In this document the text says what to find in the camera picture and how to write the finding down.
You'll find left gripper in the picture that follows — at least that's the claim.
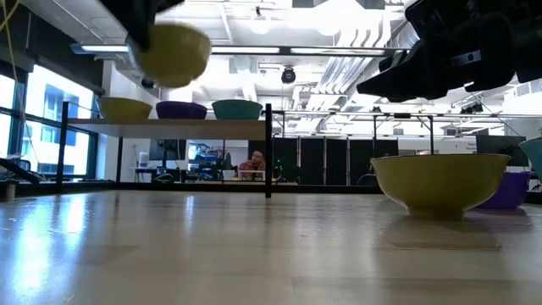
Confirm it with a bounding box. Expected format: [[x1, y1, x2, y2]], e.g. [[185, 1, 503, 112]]
[[99, 0, 185, 51]]

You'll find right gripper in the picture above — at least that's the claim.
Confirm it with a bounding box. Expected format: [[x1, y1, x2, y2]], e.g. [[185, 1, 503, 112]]
[[357, 12, 517, 103]]

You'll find yellow bowl speckled inside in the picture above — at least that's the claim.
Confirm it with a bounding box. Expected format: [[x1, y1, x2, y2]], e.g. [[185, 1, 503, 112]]
[[370, 152, 512, 221], [134, 23, 212, 89], [97, 97, 153, 120]]

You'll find purple mini bowl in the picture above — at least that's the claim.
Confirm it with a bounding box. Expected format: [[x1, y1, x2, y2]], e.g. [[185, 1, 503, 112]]
[[477, 171, 532, 210], [155, 103, 208, 120], [158, 100, 207, 107]]

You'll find teal bowl speckled inside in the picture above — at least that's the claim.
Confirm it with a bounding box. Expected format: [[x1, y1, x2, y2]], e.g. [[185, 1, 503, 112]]
[[211, 99, 264, 121]]

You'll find black computer monitor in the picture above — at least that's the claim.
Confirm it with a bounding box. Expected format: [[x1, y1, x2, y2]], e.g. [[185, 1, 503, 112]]
[[475, 134, 528, 169]]

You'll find wooden shelf with black legs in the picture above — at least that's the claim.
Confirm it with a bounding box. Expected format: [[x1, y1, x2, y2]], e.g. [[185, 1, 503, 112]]
[[57, 101, 274, 199]]

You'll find long ceiling light fixture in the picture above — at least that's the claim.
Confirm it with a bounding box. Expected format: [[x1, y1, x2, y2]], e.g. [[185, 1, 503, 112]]
[[69, 42, 397, 58]]

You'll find blue-grey chair back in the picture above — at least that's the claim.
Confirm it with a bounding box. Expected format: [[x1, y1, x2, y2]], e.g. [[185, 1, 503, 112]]
[[357, 173, 390, 187]]

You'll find large window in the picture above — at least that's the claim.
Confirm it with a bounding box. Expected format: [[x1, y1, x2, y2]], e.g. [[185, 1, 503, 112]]
[[0, 63, 97, 180]]

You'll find round ceiling lamp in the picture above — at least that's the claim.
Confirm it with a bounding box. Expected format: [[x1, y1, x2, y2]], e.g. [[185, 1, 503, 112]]
[[249, 6, 273, 36]]

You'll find white pot with succulents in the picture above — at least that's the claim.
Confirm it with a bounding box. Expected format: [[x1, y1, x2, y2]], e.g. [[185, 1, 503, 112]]
[[518, 137, 542, 191]]

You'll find person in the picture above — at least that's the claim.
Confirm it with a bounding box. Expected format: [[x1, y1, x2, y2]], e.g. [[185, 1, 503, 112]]
[[236, 148, 268, 181]]

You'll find distant black metal frame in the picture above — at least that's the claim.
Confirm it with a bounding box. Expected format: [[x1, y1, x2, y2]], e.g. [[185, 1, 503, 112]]
[[273, 109, 542, 154]]

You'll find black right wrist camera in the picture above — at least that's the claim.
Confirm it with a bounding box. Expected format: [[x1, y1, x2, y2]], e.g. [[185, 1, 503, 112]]
[[404, 0, 457, 42]]

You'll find black wall screen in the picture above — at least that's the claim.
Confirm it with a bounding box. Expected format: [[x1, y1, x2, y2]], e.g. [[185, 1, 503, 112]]
[[148, 138, 187, 161]]

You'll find black partition wall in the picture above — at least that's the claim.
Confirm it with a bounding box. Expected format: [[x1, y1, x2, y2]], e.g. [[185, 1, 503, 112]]
[[247, 137, 399, 186]]

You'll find black aluminium table frame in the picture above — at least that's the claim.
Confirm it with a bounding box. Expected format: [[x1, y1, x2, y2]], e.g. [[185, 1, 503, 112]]
[[0, 180, 542, 205]]

